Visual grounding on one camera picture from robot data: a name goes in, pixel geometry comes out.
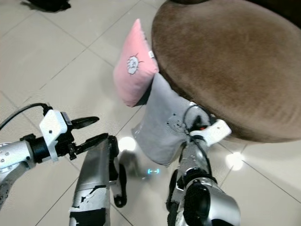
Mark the black cloth heap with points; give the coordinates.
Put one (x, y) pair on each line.
(49, 4)

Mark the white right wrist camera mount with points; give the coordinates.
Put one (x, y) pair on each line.
(216, 132)

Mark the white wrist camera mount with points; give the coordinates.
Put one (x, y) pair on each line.
(54, 126)
(216, 132)

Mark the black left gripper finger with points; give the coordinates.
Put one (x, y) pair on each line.
(85, 122)
(93, 142)

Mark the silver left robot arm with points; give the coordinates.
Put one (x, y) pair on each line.
(16, 160)

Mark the grey bear print pillow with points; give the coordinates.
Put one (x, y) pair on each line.
(162, 134)

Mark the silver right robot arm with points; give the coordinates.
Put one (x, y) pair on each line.
(211, 202)

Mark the brown round fabric sofa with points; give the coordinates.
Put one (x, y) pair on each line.
(221, 61)

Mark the pink cartoon print pillow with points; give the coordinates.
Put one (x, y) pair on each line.
(138, 80)

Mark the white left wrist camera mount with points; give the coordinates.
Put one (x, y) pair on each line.
(54, 126)

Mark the black right robot leg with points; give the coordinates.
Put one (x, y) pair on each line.
(171, 197)

